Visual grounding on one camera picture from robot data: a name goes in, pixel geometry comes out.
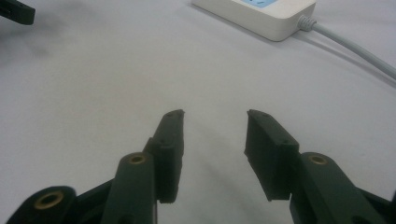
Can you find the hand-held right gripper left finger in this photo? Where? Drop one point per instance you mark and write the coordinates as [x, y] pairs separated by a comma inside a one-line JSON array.
[[155, 168]]

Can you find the white power strip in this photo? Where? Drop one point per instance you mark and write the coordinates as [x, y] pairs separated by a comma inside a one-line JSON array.
[[264, 15]]

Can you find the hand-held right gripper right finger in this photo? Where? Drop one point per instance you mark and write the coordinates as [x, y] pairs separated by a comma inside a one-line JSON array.
[[280, 161]]

